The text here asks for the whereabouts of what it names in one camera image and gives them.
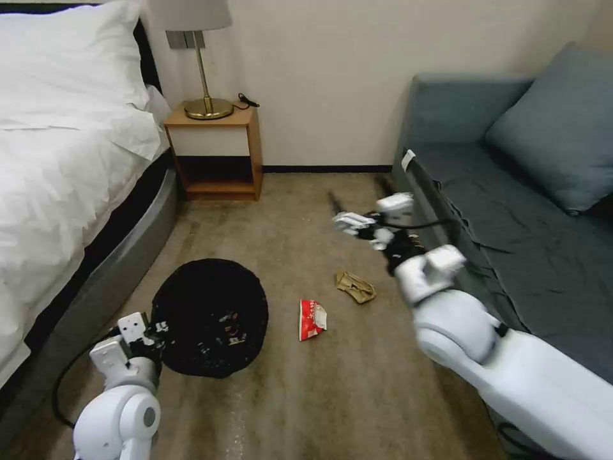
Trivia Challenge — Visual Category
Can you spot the red and white snack wrapper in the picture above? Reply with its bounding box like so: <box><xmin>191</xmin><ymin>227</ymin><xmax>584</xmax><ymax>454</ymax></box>
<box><xmin>298</xmin><ymin>298</ymin><xmax>331</xmax><ymax>342</ymax></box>

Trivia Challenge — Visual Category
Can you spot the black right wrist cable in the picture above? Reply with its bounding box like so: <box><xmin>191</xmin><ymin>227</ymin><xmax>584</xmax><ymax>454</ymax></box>
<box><xmin>373</xmin><ymin>218</ymin><xmax>456</xmax><ymax>231</ymax></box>

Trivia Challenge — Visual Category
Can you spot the brass table lamp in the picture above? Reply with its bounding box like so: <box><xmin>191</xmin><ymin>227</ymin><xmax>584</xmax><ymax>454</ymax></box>
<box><xmin>150</xmin><ymin>0</ymin><xmax>235</xmax><ymax>121</ymax></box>

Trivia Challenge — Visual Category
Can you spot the crumpled brown paper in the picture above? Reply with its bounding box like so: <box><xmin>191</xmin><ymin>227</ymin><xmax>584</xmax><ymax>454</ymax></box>
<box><xmin>335</xmin><ymin>270</ymin><xmax>377</xmax><ymax>305</ymax></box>

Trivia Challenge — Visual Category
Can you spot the white bed duvet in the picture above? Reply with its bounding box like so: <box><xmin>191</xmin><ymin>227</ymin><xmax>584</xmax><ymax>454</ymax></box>
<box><xmin>0</xmin><ymin>95</ymin><xmax>172</xmax><ymax>380</ymax></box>

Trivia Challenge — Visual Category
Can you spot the black baseboard strip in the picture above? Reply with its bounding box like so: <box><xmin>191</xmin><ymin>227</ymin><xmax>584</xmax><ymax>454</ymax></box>
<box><xmin>262</xmin><ymin>164</ymin><xmax>394</xmax><ymax>175</ymax></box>

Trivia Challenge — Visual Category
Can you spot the large white pillow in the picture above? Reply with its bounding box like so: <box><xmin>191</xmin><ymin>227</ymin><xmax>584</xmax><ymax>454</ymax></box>
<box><xmin>0</xmin><ymin>0</ymin><xmax>150</xmax><ymax>131</ymax></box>

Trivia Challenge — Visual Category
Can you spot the wooden nightstand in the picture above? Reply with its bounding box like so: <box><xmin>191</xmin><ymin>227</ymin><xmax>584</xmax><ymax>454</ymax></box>
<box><xmin>163</xmin><ymin>99</ymin><xmax>264</xmax><ymax>202</ymax></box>

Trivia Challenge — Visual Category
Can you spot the grey bed base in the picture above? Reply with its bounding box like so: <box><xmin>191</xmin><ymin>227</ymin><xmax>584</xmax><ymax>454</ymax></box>
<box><xmin>0</xmin><ymin>148</ymin><xmax>182</xmax><ymax>460</ymax></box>

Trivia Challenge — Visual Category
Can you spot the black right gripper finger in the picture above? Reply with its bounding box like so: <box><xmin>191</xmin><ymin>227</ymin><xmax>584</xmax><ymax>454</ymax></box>
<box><xmin>327</xmin><ymin>190</ymin><xmax>380</xmax><ymax>236</ymax></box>
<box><xmin>377</xmin><ymin>176</ymin><xmax>414</xmax><ymax>226</ymax></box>

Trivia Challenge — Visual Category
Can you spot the grey wall switch plate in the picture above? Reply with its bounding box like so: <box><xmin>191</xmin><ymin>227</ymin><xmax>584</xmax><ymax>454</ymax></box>
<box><xmin>165</xmin><ymin>30</ymin><xmax>206</xmax><ymax>50</ymax></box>

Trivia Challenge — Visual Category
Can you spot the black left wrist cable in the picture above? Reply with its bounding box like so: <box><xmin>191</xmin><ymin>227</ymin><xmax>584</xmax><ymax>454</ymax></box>
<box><xmin>52</xmin><ymin>326</ymin><xmax>126</xmax><ymax>430</ymax></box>

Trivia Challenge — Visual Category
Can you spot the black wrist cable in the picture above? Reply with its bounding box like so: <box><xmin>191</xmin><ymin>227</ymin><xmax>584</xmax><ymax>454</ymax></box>
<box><xmin>373</xmin><ymin>218</ymin><xmax>456</xmax><ymax>231</ymax></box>
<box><xmin>52</xmin><ymin>326</ymin><xmax>126</xmax><ymax>430</ymax></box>

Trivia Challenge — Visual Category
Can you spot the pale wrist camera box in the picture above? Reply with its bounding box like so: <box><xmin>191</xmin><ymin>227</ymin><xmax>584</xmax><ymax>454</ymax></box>
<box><xmin>370</xmin><ymin>227</ymin><xmax>393</xmax><ymax>252</ymax></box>
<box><xmin>117</xmin><ymin>311</ymin><xmax>149</xmax><ymax>342</ymax></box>

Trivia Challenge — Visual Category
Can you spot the blue cushion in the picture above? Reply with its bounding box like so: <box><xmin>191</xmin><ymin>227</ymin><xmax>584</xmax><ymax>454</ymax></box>
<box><xmin>484</xmin><ymin>42</ymin><xmax>613</xmax><ymax>216</ymax></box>

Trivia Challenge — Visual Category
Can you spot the black headboard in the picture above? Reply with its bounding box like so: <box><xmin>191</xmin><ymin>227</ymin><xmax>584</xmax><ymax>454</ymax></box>
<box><xmin>132</xmin><ymin>18</ymin><xmax>165</xmax><ymax>99</ymax></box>

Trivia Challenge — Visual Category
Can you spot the blue-grey sofa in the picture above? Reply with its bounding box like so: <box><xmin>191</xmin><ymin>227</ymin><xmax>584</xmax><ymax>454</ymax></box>
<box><xmin>391</xmin><ymin>72</ymin><xmax>613</xmax><ymax>389</ymax></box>

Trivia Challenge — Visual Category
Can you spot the black round trash bin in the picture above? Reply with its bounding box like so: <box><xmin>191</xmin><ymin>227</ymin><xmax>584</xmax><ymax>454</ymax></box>
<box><xmin>152</xmin><ymin>258</ymin><xmax>271</xmax><ymax>380</ymax></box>

